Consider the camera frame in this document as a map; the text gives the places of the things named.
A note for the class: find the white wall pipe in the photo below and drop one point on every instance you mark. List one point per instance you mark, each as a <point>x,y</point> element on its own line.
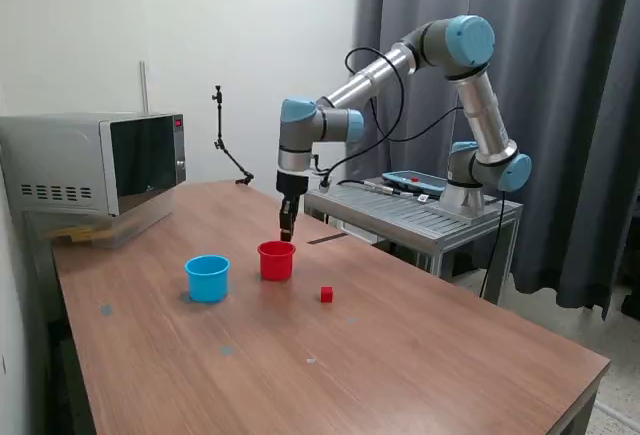
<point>143,90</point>

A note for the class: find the grey curtain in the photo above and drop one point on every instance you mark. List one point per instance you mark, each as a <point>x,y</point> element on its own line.
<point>590,155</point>

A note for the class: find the black object by curtain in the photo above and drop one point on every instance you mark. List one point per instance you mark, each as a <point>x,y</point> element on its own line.
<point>632,303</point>

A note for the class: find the dark tape strip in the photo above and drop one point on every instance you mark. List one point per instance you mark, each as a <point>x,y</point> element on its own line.
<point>325,239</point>

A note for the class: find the blue teach pendant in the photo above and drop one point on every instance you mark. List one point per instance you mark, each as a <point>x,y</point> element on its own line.
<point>400,177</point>

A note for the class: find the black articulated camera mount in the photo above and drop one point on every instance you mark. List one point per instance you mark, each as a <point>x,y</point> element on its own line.
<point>218,144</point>

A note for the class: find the blue plastic cup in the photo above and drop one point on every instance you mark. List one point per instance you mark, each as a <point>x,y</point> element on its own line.
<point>207,286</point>

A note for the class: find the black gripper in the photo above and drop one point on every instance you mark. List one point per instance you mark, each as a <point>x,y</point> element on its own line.
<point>291,185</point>

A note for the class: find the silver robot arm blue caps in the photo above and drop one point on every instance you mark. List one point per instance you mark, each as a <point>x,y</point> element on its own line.
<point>370,80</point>

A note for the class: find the red cube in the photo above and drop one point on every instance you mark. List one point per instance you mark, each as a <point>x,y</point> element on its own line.
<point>326,295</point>

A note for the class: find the wooden block stack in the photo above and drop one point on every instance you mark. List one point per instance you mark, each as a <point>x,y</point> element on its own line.
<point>75,235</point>

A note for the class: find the red plastic cup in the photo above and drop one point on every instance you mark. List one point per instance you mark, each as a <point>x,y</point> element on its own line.
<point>276,267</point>

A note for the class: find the grey metal robot stand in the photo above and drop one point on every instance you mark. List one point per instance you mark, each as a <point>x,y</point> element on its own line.
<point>400,212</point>

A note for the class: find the silver microwave oven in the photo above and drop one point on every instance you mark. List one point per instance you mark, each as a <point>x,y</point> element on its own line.
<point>60,155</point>

